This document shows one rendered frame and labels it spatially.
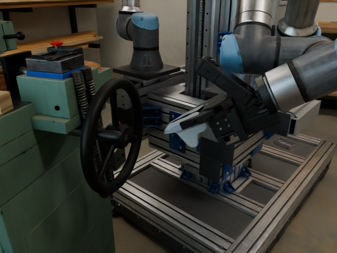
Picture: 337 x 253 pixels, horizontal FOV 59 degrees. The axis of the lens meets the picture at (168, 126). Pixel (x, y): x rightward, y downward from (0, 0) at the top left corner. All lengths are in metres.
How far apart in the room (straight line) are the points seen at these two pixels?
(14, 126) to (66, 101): 0.12
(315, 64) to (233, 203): 1.05
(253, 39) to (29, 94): 0.51
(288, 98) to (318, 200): 1.56
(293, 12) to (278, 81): 0.48
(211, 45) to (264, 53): 0.64
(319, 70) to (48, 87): 0.54
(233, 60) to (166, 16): 3.60
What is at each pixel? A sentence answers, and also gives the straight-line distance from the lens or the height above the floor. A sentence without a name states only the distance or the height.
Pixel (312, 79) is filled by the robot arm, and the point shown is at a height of 1.01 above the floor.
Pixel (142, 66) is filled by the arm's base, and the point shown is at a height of 0.84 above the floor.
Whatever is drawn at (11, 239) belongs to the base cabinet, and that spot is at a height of 0.62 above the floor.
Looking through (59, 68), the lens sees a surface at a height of 0.98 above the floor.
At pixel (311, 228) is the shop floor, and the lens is 1.81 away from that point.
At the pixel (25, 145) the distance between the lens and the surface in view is 0.76.
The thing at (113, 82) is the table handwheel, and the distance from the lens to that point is 0.68.
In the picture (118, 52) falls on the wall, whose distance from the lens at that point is 4.66.
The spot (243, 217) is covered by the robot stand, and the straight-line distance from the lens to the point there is 1.44.
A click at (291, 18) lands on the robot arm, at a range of 0.98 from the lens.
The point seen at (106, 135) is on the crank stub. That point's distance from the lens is 0.62.
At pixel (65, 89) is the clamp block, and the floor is 0.94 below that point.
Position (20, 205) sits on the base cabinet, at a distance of 0.80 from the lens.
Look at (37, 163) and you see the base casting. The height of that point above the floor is 0.75.
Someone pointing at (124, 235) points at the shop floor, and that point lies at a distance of 1.63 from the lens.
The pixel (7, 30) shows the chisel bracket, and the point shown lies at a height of 1.05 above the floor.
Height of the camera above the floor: 1.14
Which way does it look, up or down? 25 degrees down
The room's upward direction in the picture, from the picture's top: straight up
